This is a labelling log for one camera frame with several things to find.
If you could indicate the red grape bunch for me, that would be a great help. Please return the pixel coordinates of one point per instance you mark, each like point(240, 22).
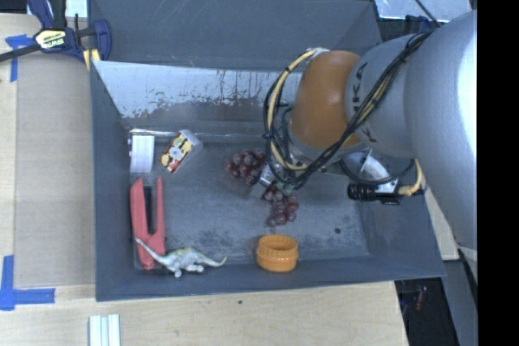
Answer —
point(244, 165)

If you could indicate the red and yellow packet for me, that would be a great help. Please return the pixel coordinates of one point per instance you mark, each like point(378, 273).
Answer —
point(178, 153)

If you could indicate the silver toy dinosaur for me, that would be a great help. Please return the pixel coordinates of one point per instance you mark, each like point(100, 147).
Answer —
point(182, 258)

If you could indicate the red clamp tool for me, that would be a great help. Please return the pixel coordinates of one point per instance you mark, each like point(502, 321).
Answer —
point(140, 223)

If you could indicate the grey metal bin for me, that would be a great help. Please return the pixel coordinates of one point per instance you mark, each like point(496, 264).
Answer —
point(227, 32)

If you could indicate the brown cardboard board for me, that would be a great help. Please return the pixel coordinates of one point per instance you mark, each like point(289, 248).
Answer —
point(52, 174)

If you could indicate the black cylinder on white bracket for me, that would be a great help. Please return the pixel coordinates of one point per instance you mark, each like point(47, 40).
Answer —
point(365, 191)

